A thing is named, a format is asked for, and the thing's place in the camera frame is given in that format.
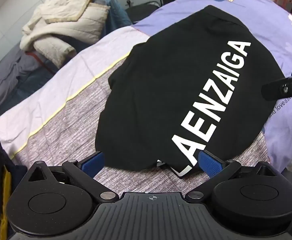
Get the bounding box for white puffer jacket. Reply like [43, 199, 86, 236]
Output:
[19, 0, 111, 68]

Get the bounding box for yellow cloth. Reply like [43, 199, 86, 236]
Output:
[0, 165, 13, 240]

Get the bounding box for blue grey clothing pile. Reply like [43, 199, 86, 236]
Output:
[0, 0, 134, 123]

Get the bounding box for purple floral quilt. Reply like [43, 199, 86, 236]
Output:
[0, 0, 292, 198]

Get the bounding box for black printed t-shirt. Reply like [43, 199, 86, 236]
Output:
[95, 5, 287, 180]

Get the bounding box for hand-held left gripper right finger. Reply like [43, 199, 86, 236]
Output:
[185, 149, 282, 203]

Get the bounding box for black chair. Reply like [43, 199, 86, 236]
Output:
[125, 1, 161, 26]

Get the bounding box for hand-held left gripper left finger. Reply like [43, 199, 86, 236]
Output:
[28, 151, 118, 203]

